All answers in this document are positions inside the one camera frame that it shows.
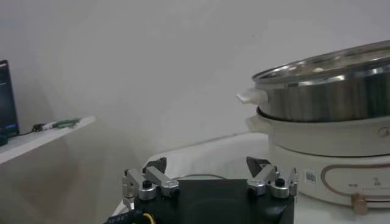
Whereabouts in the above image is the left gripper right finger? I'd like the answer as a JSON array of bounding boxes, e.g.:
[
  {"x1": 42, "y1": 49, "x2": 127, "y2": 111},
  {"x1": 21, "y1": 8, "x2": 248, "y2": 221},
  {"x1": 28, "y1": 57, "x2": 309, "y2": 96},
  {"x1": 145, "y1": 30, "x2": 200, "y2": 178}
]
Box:
[{"x1": 246, "y1": 156, "x2": 298, "y2": 200}]

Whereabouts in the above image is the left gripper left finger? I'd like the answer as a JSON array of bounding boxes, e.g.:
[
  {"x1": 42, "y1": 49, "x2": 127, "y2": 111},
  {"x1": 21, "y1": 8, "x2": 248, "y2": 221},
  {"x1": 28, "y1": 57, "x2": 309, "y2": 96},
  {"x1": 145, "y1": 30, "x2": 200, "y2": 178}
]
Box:
[{"x1": 121, "y1": 156, "x2": 181, "y2": 211}]

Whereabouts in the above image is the round glass pot lid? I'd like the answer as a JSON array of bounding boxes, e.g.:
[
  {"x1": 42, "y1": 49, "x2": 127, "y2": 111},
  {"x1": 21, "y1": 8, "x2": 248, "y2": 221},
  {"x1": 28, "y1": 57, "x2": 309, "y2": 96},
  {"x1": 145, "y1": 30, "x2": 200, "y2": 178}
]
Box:
[{"x1": 171, "y1": 172, "x2": 228, "y2": 181}]

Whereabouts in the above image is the stainless steel steamer basket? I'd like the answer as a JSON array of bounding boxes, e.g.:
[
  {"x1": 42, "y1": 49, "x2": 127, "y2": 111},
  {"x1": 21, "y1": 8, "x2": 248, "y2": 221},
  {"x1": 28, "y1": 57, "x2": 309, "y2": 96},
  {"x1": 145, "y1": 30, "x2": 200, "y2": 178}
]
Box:
[{"x1": 236, "y1": 39, "x2": 390, "y2": 123}]

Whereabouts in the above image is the cream electric cooker base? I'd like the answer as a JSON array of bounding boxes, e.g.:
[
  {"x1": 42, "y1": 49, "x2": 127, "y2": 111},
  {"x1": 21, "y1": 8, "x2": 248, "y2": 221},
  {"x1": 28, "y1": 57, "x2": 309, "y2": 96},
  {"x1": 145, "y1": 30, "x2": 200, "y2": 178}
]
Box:
[{"x1": 245, "y1": 114, "x2": 390, "y2": 215}]

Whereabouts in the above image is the white side table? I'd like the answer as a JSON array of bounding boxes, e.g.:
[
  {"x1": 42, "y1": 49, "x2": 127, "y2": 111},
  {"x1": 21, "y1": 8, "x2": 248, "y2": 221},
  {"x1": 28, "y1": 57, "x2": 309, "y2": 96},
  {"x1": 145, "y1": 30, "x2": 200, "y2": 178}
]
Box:
[{"x1": 0, "y1": 115, "x2": 97, "y2": 165}]

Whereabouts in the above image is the dark computer monitor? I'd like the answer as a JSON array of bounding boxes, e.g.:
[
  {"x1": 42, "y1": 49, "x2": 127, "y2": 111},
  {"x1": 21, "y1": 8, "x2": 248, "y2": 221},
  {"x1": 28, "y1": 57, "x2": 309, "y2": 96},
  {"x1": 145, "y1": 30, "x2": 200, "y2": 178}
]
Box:
[{"x1": 0, "y1": 60, "x2": 20, "y2": 139}]

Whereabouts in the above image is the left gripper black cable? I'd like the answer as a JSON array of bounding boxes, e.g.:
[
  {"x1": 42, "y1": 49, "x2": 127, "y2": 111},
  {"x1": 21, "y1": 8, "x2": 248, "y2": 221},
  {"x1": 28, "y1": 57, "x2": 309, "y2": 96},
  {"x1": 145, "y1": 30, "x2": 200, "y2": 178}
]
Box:
[{"x1": 103, "y1": 209, "x2": 156, "y2": 224}]

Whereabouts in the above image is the black cable with plug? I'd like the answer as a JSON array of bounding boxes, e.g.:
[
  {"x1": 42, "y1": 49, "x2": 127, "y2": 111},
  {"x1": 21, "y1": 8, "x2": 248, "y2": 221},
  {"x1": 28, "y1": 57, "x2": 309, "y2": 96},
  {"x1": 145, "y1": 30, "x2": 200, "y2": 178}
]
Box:
[{"x1": 18, "y1": 122, "x2": 46, "y2": 136}]

